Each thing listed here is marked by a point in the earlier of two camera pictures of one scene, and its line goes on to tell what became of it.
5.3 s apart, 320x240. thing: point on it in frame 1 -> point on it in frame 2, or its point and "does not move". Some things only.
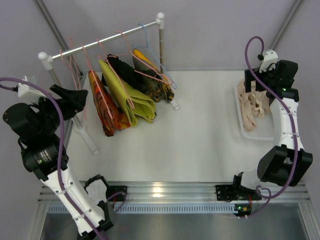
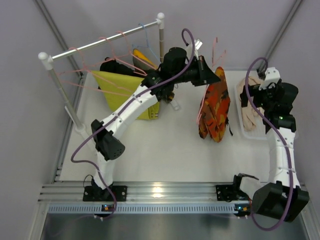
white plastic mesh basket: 264,127 does not move
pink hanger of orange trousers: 97,83 -> 215,60
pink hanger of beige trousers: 72,64 -> 84,69
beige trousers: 253,104 does not move
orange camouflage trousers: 111,114 -> 214,110
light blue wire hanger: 175,88 does not move
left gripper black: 60,103 -> 201,72
